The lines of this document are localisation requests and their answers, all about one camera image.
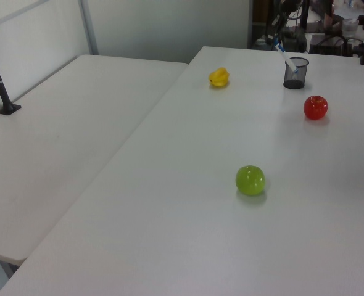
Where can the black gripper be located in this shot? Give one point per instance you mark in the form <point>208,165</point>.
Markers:
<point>285,6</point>

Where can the blue white marker pen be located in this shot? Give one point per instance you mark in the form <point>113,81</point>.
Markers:
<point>285,58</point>

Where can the black mesh pen cup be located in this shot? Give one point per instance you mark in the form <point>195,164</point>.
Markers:
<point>296,78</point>

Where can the dark equipment block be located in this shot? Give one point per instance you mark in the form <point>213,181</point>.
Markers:
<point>296,40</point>

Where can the white shoe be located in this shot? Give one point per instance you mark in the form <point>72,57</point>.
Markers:
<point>260,41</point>

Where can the black box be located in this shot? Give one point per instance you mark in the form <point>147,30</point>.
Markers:
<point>328,44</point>

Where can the clear plastic container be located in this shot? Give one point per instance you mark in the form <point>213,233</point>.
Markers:
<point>350,27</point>

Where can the yellow toy starfruit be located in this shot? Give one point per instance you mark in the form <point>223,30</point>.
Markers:
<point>219,77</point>

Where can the red toy apple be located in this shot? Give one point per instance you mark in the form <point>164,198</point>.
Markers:
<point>315,108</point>

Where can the green toy apple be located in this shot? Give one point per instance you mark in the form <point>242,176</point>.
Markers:
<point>250,180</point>

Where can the grey partition frame post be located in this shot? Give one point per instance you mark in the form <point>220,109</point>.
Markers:
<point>89,27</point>

